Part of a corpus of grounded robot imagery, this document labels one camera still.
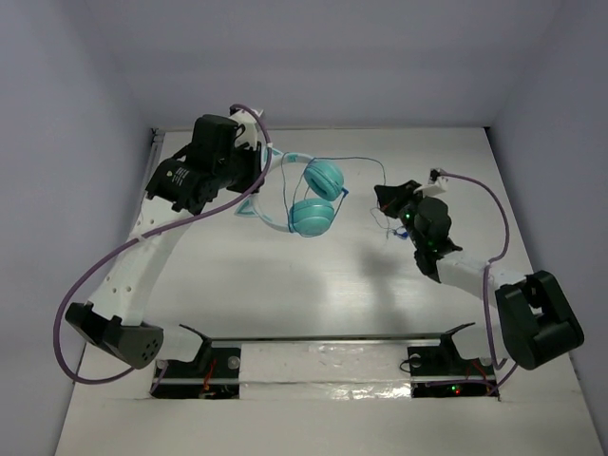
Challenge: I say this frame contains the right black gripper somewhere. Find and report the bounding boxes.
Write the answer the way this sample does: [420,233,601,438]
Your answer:
[376,180,429,250]

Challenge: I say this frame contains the blue headphone cable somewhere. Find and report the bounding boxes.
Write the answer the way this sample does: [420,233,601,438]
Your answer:
[279,154,412,246]

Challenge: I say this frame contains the teal cat-ear headphones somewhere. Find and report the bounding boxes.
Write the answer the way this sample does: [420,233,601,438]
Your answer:
[235,148,349,238]

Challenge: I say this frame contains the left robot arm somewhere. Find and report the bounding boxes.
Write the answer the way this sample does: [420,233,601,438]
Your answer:
[53,104,273,374]

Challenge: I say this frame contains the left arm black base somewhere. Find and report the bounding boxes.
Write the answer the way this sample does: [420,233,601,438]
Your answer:
[149,325,241,400]

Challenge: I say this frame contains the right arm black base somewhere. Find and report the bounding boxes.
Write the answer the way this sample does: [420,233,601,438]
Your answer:
[399,323,500,399]

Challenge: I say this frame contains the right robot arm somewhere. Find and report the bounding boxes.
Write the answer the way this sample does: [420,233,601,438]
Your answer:
[374,169,585,371]

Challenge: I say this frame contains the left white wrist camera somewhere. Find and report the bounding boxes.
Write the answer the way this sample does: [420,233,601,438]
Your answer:
[229,107,259,148]

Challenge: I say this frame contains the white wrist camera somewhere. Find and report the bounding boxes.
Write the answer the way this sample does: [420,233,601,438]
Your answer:
[229,107,259,148]
[414,168,448,197]

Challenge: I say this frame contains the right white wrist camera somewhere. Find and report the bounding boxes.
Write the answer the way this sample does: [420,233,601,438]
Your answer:
[414,168,448,197]

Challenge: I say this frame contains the left side aluminium rail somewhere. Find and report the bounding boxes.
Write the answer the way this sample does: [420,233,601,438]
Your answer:
[135,128,165,216]

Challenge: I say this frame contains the aluminium rail with foil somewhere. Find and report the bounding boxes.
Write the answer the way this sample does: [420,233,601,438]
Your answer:
[151,334,514,403]

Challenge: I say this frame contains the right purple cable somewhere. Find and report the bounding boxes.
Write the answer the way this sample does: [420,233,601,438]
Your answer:
[444,171,519,398]

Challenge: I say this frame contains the purple cable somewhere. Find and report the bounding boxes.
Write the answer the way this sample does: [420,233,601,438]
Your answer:
[444,171,519,398]
[52,104,272,398]

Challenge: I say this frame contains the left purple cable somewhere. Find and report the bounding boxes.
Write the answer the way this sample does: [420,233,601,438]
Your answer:
[52,104,272,398]

